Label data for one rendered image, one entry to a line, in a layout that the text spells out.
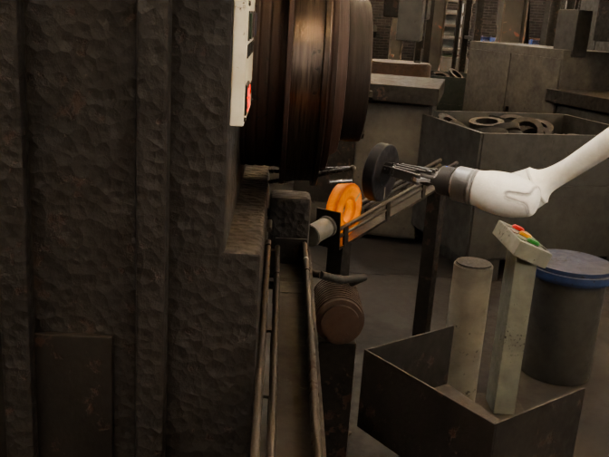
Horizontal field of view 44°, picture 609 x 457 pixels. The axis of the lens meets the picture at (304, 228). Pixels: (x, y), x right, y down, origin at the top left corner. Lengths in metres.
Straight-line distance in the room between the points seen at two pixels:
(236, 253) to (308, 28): 0.43
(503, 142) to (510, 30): 6.82
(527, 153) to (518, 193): 1.93
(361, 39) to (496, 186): 0.60
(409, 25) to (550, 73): 1.72
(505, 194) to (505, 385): 0.89
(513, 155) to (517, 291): 1.40
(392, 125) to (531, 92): 1.63
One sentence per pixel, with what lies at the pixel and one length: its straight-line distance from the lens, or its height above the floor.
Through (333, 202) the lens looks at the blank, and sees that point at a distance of 2.04.
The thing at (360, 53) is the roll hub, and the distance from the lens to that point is 1.44.
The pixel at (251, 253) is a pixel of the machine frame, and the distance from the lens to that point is 1.14.
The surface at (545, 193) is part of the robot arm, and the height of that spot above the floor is 0.82.
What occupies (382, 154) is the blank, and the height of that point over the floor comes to 0.88.
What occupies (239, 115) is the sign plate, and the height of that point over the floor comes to 1.08.
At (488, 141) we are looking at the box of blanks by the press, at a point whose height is 0.70.
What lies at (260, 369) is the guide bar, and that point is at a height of 0.73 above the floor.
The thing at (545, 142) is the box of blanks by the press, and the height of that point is 0.70.
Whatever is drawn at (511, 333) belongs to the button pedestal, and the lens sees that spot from 2.50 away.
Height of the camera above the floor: 1.22
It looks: 16 degrees down
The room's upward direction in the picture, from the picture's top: 4 degrees clockwise
